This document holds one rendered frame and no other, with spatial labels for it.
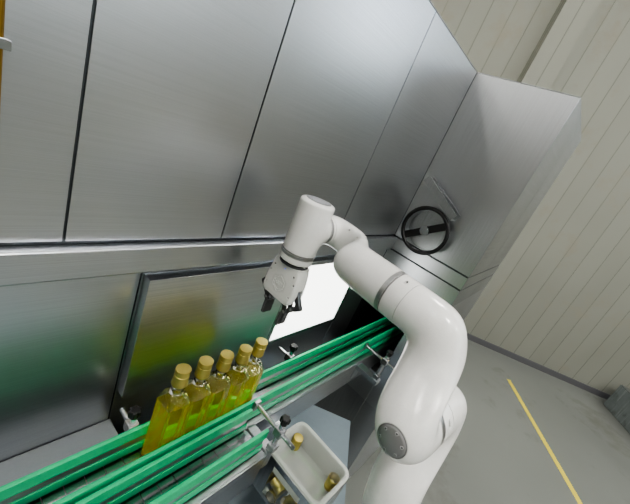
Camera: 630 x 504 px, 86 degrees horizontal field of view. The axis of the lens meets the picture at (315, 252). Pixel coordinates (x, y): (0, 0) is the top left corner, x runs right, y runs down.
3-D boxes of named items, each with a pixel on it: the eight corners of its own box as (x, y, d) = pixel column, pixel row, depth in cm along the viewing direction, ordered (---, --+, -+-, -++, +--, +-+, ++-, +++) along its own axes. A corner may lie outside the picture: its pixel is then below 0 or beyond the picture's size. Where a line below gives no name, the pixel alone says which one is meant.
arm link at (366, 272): (431, 271, 72) (335, 208, 89) (392, 275, 60) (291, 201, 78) (411, 305, 75) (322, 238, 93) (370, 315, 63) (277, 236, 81)
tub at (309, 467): (294, 435, 118) (303, 418, 115) (341, 491, 107) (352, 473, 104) (256, 462, 105) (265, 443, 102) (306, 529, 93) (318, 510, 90)
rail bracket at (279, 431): (252, 417, 103) (265, 387, 98) (288, 463, 94) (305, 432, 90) (244, 422, 100) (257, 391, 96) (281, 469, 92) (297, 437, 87)
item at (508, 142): (430, 255, 220) (507, 117, 190) (485, 287, 201) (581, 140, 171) (379, 263, 165) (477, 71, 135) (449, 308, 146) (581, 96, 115)
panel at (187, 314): (329, 316, 155) (360, 252, 143) (334, 320, 153) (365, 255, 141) (116, 389, 84) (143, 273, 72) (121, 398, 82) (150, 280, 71)
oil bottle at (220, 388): (202, 420, 96) (223, 363, 89) (213, 436, 93) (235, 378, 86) (184, 429, 92) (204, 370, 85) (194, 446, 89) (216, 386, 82)
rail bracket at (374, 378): (352, 371, 157) (373, 333, 149) (381, 398, 149) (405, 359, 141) (346, 375, 153) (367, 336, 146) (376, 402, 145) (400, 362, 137)
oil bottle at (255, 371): (234, 403, 106) (255, 350, 98) (245, 416, 103) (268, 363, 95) (219, 410, 101) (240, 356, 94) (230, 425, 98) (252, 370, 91)
